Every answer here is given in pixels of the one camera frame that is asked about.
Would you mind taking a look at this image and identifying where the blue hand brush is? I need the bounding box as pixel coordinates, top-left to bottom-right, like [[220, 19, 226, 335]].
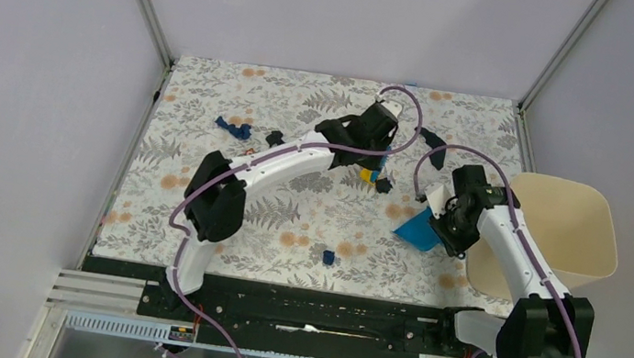
[[368, 155, 387, 185]]

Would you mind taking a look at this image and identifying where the blue dustpan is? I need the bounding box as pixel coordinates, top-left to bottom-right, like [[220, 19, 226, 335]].
[[393, 207, 443, 252]]

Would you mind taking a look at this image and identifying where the black paper scrap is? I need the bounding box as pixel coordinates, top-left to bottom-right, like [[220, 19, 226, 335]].
[[266, 130, 284, 148], [374, 178, 393, 194]]

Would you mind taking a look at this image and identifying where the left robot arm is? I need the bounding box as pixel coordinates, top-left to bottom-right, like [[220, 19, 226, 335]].
[[160, 100, 402, 319]]

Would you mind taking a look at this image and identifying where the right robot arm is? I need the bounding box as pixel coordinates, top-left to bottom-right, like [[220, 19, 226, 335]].
[[424, 164, 618, 358]]

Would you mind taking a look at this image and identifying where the floral tablecloth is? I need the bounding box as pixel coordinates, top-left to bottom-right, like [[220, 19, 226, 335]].
[[91, 55, 523, 316]]

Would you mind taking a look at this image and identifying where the yellow toy brick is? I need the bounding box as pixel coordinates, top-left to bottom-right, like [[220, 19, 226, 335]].
[[359, 169, 377, 185]]

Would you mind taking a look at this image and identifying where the dark blue paper scrap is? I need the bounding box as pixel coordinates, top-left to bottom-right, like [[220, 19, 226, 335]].
[[321, 250, 338, 267]]

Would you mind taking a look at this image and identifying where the long dark blue scrap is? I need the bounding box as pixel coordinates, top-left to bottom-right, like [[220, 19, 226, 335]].
[[215, 117, 251, 140]]

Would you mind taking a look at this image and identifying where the beige waste bin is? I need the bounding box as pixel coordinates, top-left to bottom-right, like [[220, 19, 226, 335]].
[[460, 165, 628, 316]]

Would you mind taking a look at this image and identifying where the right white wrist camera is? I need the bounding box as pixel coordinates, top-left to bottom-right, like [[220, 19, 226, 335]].
[[425, 183, 451, 217]]

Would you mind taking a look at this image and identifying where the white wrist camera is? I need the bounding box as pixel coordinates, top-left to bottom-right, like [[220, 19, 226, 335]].
[[425, 183, 451, 217], [377, 98, 403, 118]]

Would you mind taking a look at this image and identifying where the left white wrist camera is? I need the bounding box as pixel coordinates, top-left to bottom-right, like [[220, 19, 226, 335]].
[[377, 98, 403, 118]]

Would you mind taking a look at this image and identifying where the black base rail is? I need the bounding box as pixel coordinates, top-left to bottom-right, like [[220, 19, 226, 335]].
[[137, 266, 473, 358]]

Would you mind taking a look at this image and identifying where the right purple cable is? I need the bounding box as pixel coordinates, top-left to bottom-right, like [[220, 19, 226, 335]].
[[389, 140, 611, 358]]

